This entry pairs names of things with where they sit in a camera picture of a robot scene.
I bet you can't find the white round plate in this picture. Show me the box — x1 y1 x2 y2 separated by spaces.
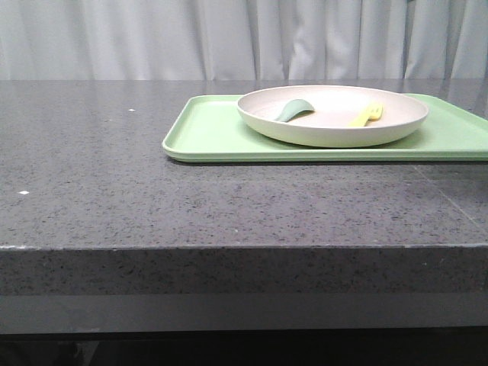
237 85 429 148

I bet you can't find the yellow plastic fork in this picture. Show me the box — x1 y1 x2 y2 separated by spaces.
348 102 384 127

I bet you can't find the light green serving tray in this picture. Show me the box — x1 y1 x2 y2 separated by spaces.
162 94 487 163

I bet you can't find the sage green plastic spoon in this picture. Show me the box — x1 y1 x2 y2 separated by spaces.
275 99 315 123

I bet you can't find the grey pleated curtain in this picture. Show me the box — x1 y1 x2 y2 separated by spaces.
1 1 487 80

